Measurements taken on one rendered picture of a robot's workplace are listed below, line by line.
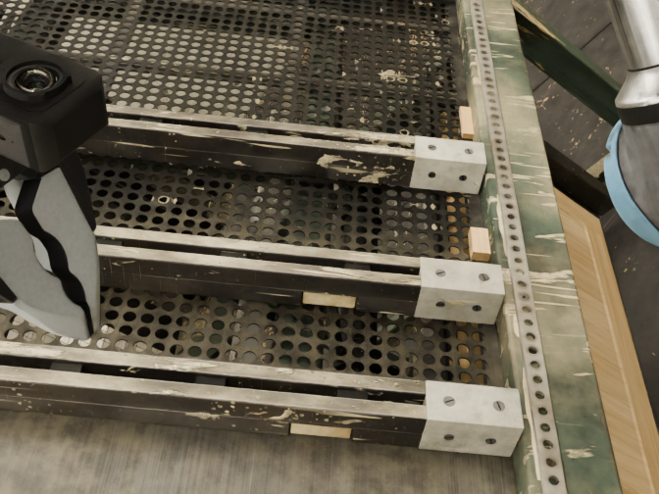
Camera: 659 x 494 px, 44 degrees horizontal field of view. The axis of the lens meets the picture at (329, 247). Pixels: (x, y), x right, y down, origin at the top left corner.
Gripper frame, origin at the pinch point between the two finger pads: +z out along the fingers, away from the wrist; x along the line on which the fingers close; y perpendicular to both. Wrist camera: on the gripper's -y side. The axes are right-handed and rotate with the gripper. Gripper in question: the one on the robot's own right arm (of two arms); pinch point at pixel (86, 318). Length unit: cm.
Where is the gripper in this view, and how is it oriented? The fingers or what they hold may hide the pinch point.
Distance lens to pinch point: 46.0
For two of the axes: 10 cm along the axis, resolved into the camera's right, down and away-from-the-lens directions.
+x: -4.6, 5.9, -6.6
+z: 3.6, 8.0, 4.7
